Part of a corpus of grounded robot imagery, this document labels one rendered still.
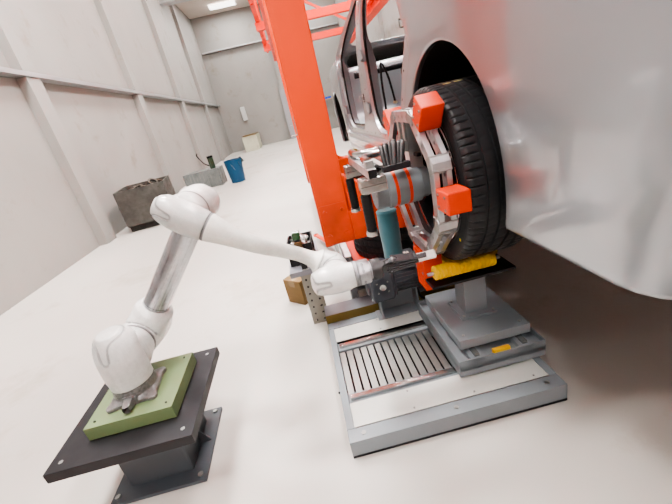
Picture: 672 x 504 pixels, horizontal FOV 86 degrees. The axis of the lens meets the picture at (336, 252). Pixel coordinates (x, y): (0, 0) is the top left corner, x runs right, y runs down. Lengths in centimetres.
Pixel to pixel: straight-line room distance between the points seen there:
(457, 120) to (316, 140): 78
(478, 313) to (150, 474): 148
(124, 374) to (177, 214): 64
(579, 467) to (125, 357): 155
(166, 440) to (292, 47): 160
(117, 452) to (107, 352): 33
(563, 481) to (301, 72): 179
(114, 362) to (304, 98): 131
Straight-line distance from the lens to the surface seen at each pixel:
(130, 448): 154
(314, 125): 179
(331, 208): 184
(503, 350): 162
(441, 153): 121
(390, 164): 120
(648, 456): 160
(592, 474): 151
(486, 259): 150
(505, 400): 155
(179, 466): 175
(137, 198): 668
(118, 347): 152
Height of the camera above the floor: 119
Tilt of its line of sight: 22 degrees down
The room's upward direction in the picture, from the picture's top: 14 degrees counter-clockwise
